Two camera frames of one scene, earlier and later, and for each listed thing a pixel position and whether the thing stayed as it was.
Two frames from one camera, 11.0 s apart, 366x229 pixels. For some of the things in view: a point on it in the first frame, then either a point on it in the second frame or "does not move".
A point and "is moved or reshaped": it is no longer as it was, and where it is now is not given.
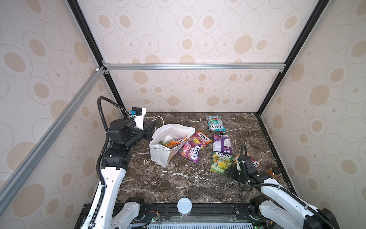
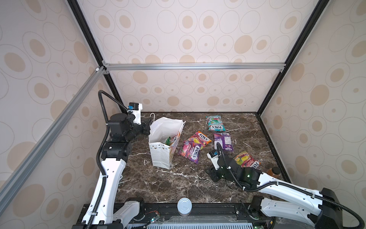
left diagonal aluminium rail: [15, 177] does not move
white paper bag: [167, 140] is moved or reshaped
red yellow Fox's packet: [256, 163] does not move
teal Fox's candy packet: [215, 123] does not move
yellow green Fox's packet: [221, 162] is moved or reshaped
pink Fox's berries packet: [191, 150] does not move
